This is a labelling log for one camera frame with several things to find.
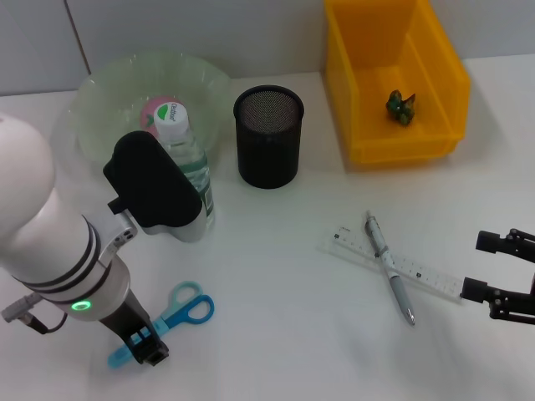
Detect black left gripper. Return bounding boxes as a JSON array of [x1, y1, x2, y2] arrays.
[[99, 287, 171, 367]]

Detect transparent plastic ruler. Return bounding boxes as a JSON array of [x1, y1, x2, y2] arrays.
[[321, 225, 467, 304]]

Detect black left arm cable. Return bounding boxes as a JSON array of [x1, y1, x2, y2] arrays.
[[2, 292, 68, 335]]

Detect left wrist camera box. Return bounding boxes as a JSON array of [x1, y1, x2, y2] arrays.
[[103, 130, 208, 243]]

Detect clear green-label water bottle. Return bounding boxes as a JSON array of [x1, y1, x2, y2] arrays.
[[152, 102, 217, 241]]

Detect yellow plastic bin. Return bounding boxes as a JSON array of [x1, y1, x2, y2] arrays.
[[322, 0, 472, 165]]

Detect green plastic wrapper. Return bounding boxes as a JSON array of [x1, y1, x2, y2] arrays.
[[384, 89, 417, 126]]

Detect black mesh pen holder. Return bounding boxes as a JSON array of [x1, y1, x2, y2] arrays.
[[232, 84, 305, 190]]

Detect pink peach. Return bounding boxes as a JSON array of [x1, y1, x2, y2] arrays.
[[140, 95, 185, 139]]

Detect white grey ballpoint pen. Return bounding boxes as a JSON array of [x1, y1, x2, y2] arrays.
[[364, 211, 416, 326]]

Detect translucent green fruit plate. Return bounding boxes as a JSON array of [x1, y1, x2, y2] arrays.
[[62, 52, 233, 168]]

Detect blue teal scissors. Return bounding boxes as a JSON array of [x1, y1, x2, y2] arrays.
[[107, 281, 216, 370]]

